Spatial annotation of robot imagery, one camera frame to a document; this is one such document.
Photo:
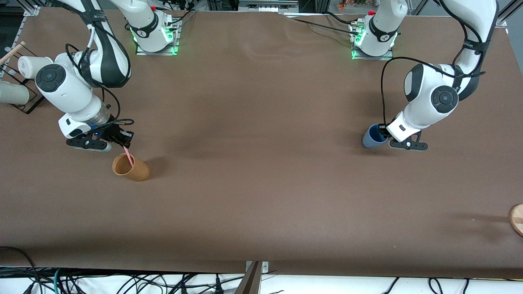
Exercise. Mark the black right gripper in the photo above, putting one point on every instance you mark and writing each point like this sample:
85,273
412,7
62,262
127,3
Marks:
113,133

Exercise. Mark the blue plastic cup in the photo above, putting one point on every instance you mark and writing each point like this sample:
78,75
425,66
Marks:
369,141

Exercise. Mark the pink chopstick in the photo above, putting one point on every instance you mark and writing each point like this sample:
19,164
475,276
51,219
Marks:
129,158

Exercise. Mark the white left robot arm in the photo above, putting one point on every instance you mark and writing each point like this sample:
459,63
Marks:
416,106

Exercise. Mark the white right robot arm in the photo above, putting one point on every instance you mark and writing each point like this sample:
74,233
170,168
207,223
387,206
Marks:
73,96

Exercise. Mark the brown wooden cup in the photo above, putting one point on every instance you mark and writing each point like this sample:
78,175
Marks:
137,171

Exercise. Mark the white cup with print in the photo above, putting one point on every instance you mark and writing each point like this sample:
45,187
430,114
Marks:
30,65

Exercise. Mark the plain white cup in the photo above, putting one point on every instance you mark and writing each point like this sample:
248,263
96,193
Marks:
12,94

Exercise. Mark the brown table cover mat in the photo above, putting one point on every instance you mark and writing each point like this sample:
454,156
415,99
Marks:
286,204

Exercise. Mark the light wooden stick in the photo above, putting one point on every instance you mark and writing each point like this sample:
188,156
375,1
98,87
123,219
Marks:
14,50

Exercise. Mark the round wooden board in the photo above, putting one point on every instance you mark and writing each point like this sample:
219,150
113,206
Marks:
517,220

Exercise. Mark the grey metal device box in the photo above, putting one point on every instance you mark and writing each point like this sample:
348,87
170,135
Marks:
267,5

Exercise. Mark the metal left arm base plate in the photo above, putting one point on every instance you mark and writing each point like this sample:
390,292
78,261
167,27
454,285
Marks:
361,56

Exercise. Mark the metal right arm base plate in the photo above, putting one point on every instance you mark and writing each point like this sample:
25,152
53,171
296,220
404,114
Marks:
141,51

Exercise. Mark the aluminium frame profile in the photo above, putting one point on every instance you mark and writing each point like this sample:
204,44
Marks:
504,16
32,8

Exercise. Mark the metal bracket with brown wedge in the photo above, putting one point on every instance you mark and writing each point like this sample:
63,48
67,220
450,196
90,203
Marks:
253,281

